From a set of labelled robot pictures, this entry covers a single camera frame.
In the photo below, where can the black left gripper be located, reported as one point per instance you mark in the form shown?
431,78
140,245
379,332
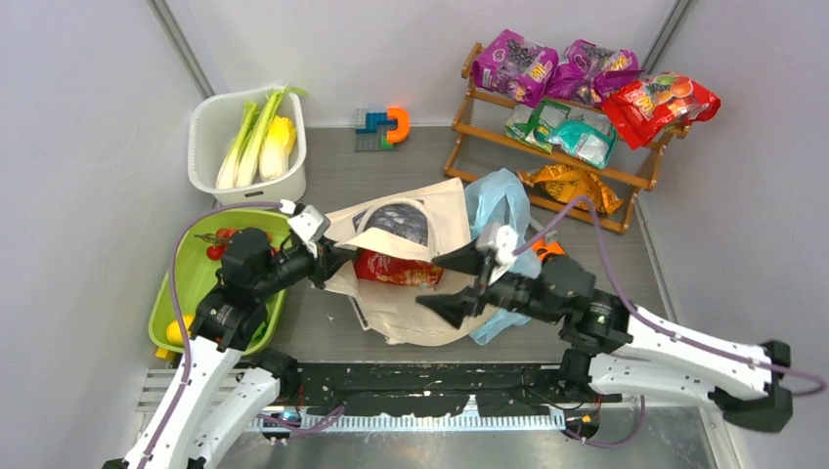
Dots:
329,259

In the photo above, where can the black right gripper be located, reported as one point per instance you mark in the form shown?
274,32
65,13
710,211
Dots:
452,306

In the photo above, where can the canvas tote bag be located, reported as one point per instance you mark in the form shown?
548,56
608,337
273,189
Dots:
417,225

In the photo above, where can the blue plastic grocery bag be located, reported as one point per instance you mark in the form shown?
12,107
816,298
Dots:
497,198

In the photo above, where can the yellow napa cabbage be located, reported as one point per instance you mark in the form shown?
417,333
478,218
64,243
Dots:
277,147

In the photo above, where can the green celery bunch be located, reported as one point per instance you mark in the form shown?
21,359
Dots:
249,160

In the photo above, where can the orange potato chip bag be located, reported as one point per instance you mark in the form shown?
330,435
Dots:
564,183

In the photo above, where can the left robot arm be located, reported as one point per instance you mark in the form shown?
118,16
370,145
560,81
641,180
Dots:
183,432

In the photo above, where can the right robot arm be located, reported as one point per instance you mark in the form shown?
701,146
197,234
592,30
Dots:
617,349

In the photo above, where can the orange toy piece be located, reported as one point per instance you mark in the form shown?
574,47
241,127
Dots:
545,250

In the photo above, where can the red lychee bunch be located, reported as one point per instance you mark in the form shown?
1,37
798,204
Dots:
218,242

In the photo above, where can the blue orange toy blocks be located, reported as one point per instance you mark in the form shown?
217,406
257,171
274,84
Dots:
380,130

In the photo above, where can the green plastic tray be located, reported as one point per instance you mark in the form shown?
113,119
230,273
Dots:
195,273

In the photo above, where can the wooden rack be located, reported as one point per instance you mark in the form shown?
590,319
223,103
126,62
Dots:
644,179

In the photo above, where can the green white snack bag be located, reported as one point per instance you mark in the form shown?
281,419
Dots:
533,126

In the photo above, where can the white plastic basket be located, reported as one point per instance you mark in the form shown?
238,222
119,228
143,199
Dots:
213,126

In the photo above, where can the yellow toy block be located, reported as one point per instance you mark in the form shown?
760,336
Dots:
165,354

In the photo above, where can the teal snack bag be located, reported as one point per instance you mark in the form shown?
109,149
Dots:
586,139

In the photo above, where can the purple snack bag left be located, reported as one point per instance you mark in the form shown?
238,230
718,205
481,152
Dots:
516,67

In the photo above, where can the purple snack bag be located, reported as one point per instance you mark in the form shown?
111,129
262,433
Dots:
587,74
516,67

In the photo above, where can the red fruit candy bag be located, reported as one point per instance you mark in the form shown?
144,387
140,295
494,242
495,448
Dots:
642,109

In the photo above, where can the purple snack bag right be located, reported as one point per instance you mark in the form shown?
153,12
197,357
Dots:
587,74

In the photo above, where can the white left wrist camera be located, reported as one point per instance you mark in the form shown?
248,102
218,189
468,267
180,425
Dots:
307,222

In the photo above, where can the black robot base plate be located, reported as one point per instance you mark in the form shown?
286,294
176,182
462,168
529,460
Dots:
431,389

